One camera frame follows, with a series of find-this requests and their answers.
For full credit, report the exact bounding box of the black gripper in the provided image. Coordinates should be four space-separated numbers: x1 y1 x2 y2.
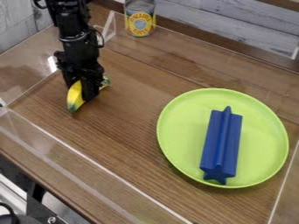
53 38 104 102

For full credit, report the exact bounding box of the yellow toy banana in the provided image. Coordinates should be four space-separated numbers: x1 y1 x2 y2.
65 76 111 114

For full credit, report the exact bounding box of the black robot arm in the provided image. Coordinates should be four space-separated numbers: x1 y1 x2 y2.
32 0 104 102

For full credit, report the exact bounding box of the green round plate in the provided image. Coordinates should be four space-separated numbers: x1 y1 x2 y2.
156 88 288 188

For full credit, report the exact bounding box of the yellow labelled tin can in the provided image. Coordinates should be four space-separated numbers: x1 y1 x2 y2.
124 0 156 38

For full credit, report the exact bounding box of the blue star-shaped block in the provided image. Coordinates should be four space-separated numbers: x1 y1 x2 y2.
200 106 243 185

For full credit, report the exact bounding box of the clear acrylic tray enclosure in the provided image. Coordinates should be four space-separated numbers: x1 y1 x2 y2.
0 6 299 224

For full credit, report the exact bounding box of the black metal bracket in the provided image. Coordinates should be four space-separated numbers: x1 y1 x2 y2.
25 182 68 224

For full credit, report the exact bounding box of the black cable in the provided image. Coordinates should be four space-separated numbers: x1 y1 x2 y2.
0 201 19 224

